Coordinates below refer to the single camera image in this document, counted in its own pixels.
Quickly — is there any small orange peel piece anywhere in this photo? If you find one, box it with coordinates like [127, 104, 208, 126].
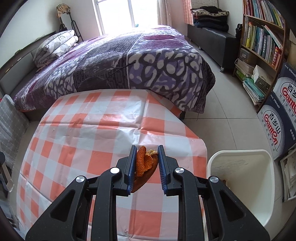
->
[131, 146, 159, 193]

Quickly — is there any white plastic trash bin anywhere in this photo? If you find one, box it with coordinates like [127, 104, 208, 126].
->
[206, 150, 275, 227]

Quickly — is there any orange checkered tablecloth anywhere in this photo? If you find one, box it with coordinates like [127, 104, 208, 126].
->
[16, 89, 207, 233]

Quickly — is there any stack of papers on floor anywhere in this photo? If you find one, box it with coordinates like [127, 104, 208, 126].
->
[280, 149, 296, 202]

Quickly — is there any lower Ganten water carton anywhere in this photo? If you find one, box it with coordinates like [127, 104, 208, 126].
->
[257, 95, 295, 161]

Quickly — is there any ganten water carton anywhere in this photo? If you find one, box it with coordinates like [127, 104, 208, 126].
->
[257, 95, 295, 161]
[272, 62, 296, 149]

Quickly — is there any grey checked cloth chair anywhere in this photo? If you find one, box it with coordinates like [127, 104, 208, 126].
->
[0, 94, 29, 169]

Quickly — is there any purple patterned bed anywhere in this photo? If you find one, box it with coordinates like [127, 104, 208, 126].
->
[13, 26, 216, 113]

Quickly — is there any upper Ganten water carton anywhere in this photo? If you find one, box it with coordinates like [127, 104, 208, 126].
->
[272, 62, 296, 149]

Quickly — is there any black leather bench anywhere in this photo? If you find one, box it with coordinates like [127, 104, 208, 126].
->
[187, 25, 239, 73]

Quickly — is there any folded white floral quilt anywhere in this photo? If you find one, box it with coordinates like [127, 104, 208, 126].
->
[33, 30, 78, 68]

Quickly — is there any grey bed headboard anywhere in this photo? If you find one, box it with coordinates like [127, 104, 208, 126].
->
[1, 31, 56, 98]

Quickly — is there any pink white curtain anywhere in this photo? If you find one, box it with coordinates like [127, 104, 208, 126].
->
[157, 0, 172, 27]

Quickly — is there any pile of folded clothes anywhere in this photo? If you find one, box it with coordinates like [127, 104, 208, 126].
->
[190, 6, 229, 32]

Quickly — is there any wooden bookshelf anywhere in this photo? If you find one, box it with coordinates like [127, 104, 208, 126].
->
[234, 1, 287, 109]

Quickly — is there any white drawer cabinet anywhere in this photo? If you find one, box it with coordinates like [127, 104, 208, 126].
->
[191, 0, 218, 9]

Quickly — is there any black coat rack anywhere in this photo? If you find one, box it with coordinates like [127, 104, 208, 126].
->
[56, 4, 84, 42]

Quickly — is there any window with white frame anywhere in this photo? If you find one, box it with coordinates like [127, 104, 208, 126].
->
[93, 0, 158, 35]

